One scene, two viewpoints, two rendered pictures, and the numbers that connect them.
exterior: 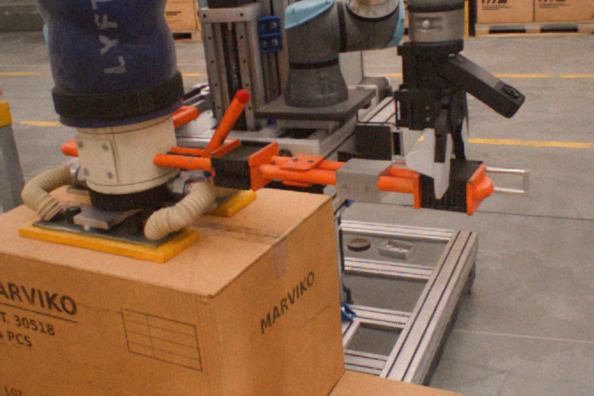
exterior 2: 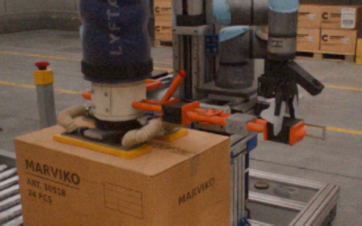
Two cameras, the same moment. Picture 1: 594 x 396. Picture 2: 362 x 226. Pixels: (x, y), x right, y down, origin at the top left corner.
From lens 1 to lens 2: 40 cm
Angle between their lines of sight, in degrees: 5
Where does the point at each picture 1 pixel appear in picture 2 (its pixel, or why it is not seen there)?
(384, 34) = not seen: hidden behind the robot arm
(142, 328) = (114, 193)
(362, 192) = (239, 129)
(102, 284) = (95, 167)
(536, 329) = not seen: outside the picture
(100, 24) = (111, 27)
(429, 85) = (276, 75)
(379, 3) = not seen: hidden behind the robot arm
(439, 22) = (281, 43)
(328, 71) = (240, 68)
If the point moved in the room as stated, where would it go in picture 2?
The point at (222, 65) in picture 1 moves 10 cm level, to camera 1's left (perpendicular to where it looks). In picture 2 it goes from (181, 60) to (158, 60)
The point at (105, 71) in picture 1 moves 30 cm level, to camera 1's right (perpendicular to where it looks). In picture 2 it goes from (111, 52) to (211, 53)
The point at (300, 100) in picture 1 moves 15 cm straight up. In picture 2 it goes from (223, 83) to (223, 45)
